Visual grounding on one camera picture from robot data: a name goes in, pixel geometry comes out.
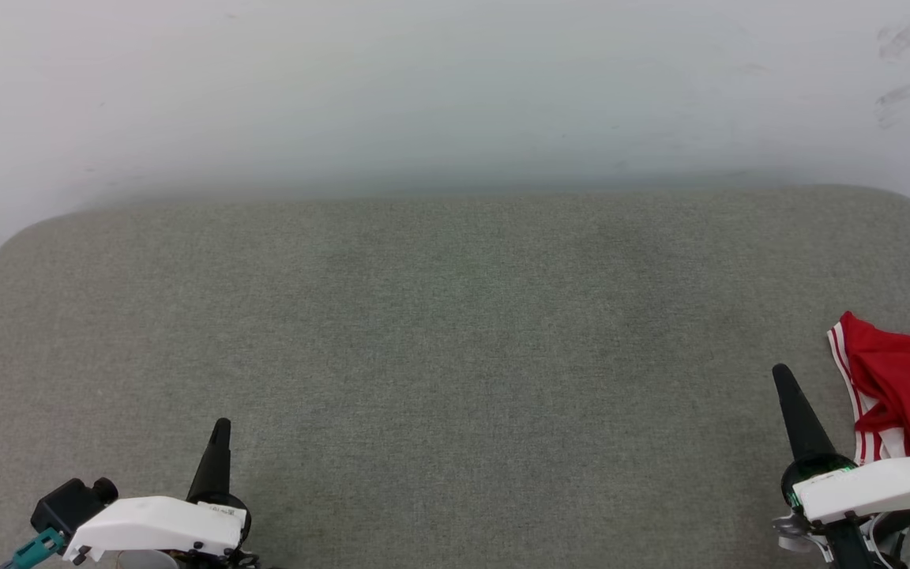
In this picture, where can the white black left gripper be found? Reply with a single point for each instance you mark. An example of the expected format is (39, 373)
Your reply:
(155, 525)

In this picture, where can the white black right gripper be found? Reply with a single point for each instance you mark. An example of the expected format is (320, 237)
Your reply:
(874, 486)

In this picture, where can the red and white basketball jersey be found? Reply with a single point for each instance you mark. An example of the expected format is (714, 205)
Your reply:
(905, 379)

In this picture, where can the grey fabric sofa cushion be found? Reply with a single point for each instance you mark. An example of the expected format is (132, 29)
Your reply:
(455, 356)

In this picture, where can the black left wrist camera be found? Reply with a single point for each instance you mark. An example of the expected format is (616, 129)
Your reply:
(68, 506)

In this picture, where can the teal left camera connector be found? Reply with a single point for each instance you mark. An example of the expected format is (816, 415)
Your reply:
(36, 549)

